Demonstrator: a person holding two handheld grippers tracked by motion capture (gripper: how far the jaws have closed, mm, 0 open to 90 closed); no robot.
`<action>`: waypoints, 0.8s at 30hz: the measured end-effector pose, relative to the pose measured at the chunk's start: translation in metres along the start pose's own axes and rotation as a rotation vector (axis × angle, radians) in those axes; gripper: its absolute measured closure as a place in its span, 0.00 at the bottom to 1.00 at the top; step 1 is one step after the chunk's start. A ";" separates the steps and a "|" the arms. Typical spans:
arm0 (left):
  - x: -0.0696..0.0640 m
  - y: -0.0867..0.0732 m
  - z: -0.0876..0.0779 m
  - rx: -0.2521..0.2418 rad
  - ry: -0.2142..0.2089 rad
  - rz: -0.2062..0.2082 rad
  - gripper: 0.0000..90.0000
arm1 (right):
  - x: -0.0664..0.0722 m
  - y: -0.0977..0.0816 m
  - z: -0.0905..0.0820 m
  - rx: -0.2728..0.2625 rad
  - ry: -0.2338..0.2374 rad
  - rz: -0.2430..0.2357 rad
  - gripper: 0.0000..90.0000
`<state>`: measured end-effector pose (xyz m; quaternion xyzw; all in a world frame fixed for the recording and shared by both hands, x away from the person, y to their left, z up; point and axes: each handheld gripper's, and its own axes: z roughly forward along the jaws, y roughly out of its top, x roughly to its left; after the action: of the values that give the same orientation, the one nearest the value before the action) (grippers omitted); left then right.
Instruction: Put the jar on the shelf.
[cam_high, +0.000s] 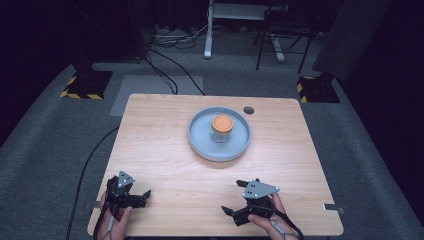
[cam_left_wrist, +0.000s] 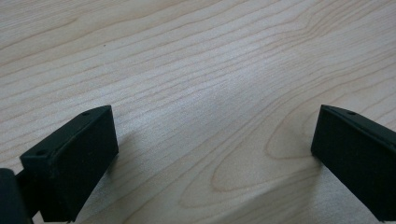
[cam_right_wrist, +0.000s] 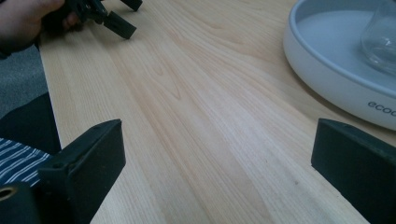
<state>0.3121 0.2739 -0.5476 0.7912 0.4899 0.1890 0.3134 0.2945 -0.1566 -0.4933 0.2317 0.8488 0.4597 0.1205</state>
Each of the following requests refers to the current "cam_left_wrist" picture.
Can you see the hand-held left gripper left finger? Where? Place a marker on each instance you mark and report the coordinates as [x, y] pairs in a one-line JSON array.
[[73, 165]]

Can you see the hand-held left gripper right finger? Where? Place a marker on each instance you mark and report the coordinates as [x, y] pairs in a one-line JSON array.
[[358, 161]]

